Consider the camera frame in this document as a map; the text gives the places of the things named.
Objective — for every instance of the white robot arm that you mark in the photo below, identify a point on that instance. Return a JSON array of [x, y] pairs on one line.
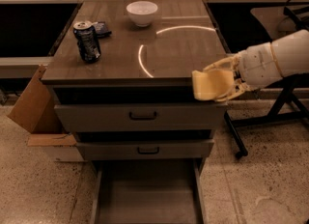
[[291, 53]]

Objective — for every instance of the dark blue soda can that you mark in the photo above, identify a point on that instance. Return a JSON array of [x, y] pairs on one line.
[[87, 41]]

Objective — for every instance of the yellow sponge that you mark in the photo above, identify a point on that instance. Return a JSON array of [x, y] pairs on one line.
[[212, 84]]

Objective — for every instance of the grey drawer cabinet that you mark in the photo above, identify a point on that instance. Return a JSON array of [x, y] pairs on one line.
[[137, 65]]

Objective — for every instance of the grey middle drawer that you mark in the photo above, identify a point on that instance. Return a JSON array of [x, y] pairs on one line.
[[126, 150]]

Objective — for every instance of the grey open bottom drawer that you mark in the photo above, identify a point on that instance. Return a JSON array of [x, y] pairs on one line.
[[163, 191]]

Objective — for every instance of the dark blue flat packet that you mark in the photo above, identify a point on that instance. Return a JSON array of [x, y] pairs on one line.
[[101, 29]]

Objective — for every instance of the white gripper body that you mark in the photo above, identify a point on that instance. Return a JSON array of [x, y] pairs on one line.
[[257, 65]]

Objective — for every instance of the grey top drawer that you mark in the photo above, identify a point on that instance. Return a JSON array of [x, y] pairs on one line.
[[140, 117]]

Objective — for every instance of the brown cardboard box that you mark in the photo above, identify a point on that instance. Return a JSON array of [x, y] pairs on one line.
[[34, 111]]

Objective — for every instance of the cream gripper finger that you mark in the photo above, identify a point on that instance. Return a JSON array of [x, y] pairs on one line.
[[238, 88], [228, 63]]

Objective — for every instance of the white ceramic bowl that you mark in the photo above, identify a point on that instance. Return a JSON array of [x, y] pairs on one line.
[[142, 13]]

